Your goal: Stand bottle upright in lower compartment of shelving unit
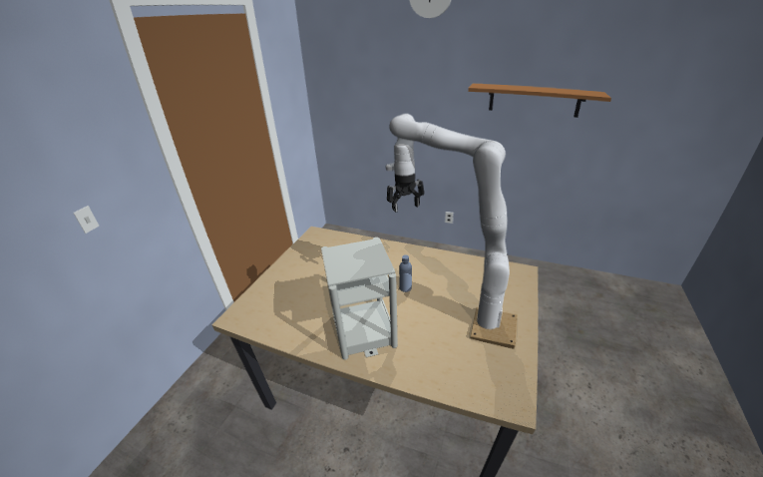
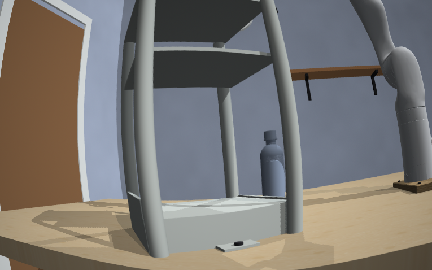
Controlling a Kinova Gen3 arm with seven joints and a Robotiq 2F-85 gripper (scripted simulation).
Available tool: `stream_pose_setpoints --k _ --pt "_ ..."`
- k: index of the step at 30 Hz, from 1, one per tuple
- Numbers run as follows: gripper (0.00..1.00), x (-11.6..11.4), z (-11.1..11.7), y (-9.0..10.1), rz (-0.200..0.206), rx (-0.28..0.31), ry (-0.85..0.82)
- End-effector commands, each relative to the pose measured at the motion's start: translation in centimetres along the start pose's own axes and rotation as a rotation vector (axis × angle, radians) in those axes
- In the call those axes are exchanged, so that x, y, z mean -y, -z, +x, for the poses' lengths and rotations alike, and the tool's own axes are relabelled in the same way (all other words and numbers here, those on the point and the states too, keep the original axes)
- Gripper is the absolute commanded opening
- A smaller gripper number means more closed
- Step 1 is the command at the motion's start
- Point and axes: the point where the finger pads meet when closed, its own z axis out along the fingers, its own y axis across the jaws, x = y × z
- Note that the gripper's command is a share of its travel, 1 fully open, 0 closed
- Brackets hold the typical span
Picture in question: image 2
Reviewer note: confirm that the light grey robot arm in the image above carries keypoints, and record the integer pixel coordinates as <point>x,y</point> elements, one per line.
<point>401,70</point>

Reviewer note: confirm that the blue-grey bottle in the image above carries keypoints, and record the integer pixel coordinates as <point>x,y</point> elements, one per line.
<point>272,167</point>

